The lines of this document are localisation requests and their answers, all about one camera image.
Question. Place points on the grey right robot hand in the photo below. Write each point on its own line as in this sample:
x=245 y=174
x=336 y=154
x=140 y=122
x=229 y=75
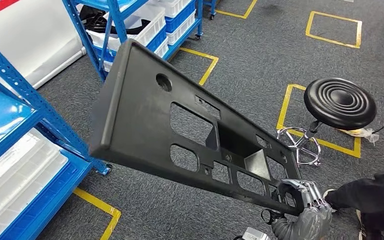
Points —
x=314 y=222

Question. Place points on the black plastic plate bracket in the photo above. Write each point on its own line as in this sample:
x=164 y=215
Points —
x=135 y=116

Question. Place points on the blue metal shelf rack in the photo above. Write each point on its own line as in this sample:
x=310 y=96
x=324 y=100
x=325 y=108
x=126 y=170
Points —
x=116 y=16
x=0 y=109
x=213 y=6

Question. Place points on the person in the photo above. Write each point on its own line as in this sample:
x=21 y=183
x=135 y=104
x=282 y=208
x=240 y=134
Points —
x=377 y=195

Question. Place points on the clear plastic wrapped bundle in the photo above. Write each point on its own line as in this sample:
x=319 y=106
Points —
x=361 y=133

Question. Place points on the black round stool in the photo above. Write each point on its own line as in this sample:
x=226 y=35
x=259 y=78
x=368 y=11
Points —
x=339 y=99

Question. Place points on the white plastic bin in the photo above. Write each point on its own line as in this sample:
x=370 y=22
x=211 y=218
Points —
x=16 y=172
x=182 y=31
x=175 y=6
x=162 y=50
x=145 y=23

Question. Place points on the black parts pile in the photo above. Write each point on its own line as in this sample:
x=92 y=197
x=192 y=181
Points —
x=96 y=20

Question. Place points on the white car with red stripe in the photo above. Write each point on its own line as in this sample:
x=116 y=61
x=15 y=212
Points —
x=29 y=39

